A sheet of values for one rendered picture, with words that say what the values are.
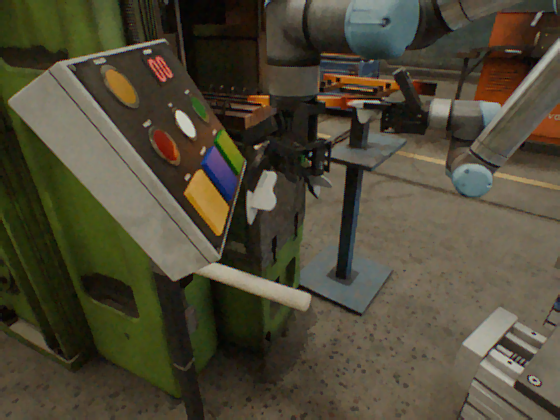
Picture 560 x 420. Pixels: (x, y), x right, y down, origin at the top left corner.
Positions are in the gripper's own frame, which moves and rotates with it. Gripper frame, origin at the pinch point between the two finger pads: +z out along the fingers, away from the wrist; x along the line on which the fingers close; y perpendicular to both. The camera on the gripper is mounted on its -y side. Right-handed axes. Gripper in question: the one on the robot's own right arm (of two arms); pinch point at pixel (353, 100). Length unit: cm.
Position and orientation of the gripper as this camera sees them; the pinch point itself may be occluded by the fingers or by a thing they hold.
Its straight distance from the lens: 102.2
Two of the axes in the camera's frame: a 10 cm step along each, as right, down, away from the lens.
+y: 0.3, 8.7, 4.8
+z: -9.0, -1.9, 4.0
